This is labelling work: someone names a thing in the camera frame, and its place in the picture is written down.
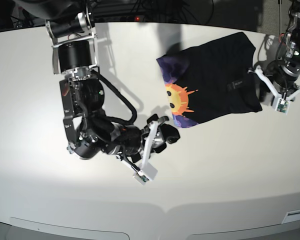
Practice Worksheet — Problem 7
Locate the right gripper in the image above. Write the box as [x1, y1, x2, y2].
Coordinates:
[109, 114, 180, 170]

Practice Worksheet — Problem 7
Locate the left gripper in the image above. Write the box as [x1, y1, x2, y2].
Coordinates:
[247, 61, 300, 102]

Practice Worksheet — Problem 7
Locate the black T-shirt with sun print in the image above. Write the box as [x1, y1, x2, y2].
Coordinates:
[156, 32, 262, 128]

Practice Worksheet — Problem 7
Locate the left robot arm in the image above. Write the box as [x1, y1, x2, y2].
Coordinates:
[254, 0, 300, 98]

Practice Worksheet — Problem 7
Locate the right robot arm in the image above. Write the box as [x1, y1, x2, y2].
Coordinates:
[18, 0, 180, 172]

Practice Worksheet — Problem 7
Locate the thin metal pole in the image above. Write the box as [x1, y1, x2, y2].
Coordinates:
[278, 0, 283, 34]

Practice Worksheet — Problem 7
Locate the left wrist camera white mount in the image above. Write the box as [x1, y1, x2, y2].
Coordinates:
[271, 97, 291, 115]

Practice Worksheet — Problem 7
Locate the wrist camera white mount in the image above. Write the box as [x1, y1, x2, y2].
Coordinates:
[133, 163, 158, 186]
[271, 97, 291, 115]

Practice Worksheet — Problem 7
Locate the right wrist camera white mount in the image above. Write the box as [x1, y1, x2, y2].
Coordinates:
[133, 163, 158, 186]

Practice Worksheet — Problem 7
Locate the black power strip red switch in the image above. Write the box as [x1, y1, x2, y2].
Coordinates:
[94, 15, 142, 23]

